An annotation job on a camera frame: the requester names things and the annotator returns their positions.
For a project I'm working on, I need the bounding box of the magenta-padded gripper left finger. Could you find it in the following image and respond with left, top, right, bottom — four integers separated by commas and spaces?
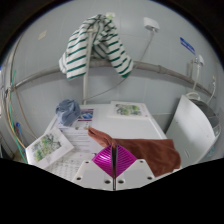
71, 144, 116, 191

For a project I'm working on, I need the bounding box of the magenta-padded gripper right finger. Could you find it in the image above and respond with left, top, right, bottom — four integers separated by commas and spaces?
114, 145, 157, 191

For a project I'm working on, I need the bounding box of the brown towel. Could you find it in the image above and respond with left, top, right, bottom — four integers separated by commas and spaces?
87, 126, 183, 178

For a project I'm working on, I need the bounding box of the white printed paper sheet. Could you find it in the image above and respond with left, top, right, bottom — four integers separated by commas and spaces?
58, 126, 104, 154

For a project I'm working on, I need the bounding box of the booklet with green picture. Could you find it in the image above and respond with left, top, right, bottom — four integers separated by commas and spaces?
25, 128, 75, 169

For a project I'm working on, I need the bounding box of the leaflet with purple print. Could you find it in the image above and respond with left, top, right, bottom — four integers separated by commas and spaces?
71, 108, 95, 131

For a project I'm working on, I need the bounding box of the flat box with green picture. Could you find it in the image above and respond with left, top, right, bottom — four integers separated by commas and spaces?
107, 100, 150, 120

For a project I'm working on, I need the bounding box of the blue-grey crumpled cloth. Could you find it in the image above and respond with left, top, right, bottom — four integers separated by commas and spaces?
55, 98, 82, 127

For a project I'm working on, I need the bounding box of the white washing machine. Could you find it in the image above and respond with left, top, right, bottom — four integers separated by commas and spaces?
165, 94, 221, 168

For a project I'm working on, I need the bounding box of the white upright pipe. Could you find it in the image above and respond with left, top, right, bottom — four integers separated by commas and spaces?
82, 26, 98, 106

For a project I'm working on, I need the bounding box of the green striped white cloth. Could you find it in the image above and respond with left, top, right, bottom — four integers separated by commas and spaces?
58, 13, 134, 80

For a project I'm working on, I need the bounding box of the green cable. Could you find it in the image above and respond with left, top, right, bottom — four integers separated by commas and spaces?
8, 69, 29, 164

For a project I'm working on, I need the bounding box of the grey horizontal wall pipe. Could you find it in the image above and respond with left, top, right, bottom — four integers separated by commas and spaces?
13, 59, 214, 98

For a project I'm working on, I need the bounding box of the wall tap with hose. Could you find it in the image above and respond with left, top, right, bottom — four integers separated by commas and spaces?
186, 57, 202, 101

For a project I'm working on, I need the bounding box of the small white wall plate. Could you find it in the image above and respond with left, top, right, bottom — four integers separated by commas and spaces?
196, 54, 205, 67

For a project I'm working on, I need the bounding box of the grey cable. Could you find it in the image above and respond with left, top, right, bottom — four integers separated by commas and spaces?
83, 30, 156, 102

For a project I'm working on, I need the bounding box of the blue wall sign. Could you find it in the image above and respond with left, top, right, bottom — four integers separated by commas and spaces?
179, 36, 197, 56

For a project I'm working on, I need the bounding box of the white wall socket box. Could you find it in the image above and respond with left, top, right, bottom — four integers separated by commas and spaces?
143, 17, 160, 33

